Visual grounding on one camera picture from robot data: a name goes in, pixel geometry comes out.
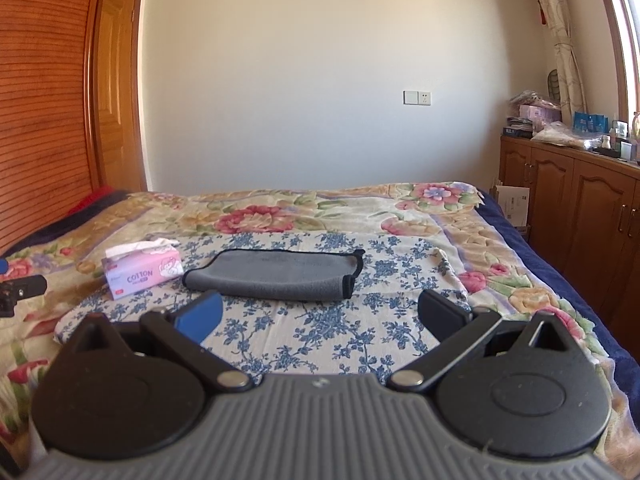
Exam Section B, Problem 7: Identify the purple and grey microfibre towel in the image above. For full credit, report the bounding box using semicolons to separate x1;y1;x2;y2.
182;248;364;302

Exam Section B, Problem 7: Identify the floral bed quilt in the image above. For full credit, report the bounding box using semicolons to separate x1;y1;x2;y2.
1;182;639;479

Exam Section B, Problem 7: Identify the pink cotton tissue box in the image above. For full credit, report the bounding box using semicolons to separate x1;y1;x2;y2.
102;238;183;300

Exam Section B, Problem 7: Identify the red blanket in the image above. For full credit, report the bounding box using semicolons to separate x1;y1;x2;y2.
66;185;115;216

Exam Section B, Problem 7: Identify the white cardboard box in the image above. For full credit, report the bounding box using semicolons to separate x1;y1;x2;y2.
495;185;529;228

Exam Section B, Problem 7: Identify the dark blue bed sheet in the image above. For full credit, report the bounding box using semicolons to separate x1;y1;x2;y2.
477;191;639;418

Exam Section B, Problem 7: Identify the wooden sideboard cabinet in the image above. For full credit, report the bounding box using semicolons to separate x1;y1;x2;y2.
499;136;639;356

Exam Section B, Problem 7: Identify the wooden door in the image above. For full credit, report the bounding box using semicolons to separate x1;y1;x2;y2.
96;0;148;192

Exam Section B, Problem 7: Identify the clutter pile on cabinet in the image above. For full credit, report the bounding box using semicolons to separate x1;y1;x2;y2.
502;70;639;166

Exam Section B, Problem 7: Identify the wooden slatted wardrobe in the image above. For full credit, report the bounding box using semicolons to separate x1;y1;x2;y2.
1;0;102;249

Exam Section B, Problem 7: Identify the patterned beige curtain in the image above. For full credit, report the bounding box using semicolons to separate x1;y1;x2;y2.
538;0;586;124

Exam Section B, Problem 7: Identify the white wall socket switch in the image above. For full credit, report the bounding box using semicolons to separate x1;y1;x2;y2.
402;90;432;106

